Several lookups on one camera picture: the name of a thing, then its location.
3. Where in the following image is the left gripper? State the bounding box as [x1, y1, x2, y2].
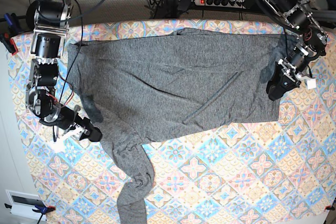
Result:
[266, 56, 317, 101]

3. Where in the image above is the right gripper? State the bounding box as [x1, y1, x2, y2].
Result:
[50, 105, 102, 145]

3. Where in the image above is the grey t-shirt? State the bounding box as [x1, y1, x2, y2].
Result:
[67, 28, 286, 223]

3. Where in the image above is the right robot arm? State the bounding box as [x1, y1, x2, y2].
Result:
[25, 0, 102, 142]

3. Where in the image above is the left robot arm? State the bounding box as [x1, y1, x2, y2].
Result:
[255, 0, 328, 101]

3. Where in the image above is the patterned tablecloth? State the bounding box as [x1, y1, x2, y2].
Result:
[6, 31, 335, 223]

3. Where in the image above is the white power strip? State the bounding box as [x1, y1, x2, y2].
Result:
[194, 0, 245, 8]

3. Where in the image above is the red black clamp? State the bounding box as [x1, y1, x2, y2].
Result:
[0, 33, 18, 55]

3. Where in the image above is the red clamp bottom right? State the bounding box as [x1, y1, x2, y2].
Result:
[324, 205, 335, 211]

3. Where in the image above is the blue clamp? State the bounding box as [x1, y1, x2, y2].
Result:
[4, 13, 21, 33]

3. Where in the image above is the white wall box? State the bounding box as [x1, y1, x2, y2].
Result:
[4, 189, 44, 221]

